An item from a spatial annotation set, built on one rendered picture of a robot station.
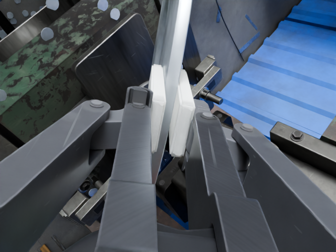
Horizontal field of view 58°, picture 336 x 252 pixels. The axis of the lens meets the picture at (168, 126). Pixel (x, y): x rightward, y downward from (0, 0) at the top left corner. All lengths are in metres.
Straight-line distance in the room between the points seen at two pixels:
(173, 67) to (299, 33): 2.48
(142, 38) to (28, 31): 0.48
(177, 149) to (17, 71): 0.54
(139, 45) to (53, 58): 0.19
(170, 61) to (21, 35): 0.78
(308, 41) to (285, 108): 0.65
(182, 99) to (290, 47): 2.34
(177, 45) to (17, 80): 0.49
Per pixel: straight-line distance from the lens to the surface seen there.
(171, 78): 0.17
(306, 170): 0.51
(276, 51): 2.50
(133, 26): 0.50
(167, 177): 0.55
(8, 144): 0.63
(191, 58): 0.74
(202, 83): 0.74
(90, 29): 0.64
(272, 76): 2.31
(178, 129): 0.15
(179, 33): 0.18
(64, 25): 0.71
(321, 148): 0.49
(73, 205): 0.67
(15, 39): 0.93
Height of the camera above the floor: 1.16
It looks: 36 degrees down
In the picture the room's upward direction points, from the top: 120 degrees clockwise
